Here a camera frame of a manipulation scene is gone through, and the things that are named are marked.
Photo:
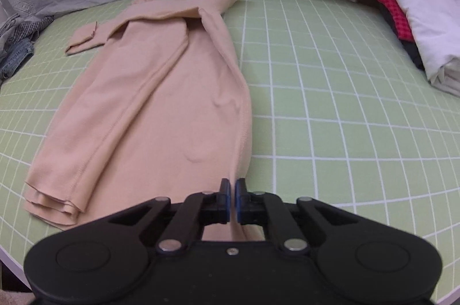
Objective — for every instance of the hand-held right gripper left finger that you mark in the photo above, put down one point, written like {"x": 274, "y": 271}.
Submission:
{"x": 225, "y": 200}

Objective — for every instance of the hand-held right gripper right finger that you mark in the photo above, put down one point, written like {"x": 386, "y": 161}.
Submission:
{"x": 239, "y": 200}

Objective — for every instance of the beige long-sleeve shirt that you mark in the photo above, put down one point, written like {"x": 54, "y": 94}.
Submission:
{"x": 151, "y": 103}

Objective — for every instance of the green grid mat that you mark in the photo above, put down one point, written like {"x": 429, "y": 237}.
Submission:
{"x": 341, "y": 110}

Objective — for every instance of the black folded cloth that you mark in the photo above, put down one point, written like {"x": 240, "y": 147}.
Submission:
{"x": 413, "y": 51}

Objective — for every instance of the red checked cloth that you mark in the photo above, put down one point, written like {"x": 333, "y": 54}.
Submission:
{"x": 395, "y": 13}

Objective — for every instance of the blue jeans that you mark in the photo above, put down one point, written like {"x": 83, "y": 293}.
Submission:
{"x": 14, "y": 58}

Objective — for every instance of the white folded cloth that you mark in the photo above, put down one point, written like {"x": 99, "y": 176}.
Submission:
{"x": 427, "y": 21}

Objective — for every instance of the grey checked cloth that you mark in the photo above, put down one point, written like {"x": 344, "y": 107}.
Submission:
{"x": 25, "y": 26}

